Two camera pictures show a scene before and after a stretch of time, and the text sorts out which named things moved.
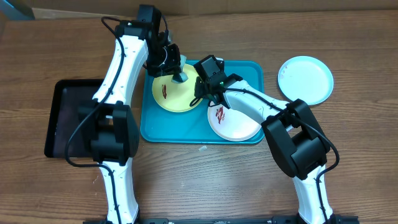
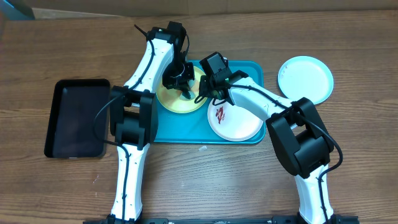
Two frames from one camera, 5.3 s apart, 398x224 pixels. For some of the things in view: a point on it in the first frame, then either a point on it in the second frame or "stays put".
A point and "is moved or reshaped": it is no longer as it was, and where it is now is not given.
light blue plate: (308, 78) stays put
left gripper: (170, 68) -> (170, 84)
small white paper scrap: (202, 148) stays put
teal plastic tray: (160, 126) stays put
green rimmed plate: (173, 96) stays put
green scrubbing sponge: (180, 77) is moved or reshaped
